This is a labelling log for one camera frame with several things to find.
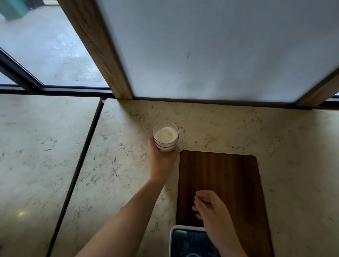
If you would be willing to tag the white milk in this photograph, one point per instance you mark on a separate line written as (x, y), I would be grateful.
(166, 134)

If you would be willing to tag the white frosted panel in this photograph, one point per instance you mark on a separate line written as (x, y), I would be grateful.
(217, 47)

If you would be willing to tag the person's right hand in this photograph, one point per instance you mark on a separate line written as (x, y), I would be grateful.
(215, 214)

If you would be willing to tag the teal bin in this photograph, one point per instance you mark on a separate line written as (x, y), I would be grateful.
(13, 9)

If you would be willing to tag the person's left hand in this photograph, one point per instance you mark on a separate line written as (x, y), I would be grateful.
(161, 164)

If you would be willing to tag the dark wooden cutting board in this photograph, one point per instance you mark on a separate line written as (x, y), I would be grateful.
(233, 177)

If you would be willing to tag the wide wooden frame post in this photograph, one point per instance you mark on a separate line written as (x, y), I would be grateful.
(98, 50)

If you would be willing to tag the smartphone in white case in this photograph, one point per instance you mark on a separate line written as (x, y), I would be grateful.
(190, 243)

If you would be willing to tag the person's left forearm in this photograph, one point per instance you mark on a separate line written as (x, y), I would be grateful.
(127, 219)

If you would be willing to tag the black window frame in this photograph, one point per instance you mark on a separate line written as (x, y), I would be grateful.
(23, 79)

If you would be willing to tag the person's left thumb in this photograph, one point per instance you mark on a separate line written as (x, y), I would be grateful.
(176, 154)

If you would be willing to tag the clear drinking glass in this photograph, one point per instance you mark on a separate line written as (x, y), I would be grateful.
(166, 147)

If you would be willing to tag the person's right fingers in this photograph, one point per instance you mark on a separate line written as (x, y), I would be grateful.
(204, 201)

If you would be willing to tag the narrow wooden frame post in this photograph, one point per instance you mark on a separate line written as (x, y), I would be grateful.
(320, 91)

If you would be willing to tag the person's right forearm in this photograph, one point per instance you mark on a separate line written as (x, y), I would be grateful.
(233, 251)

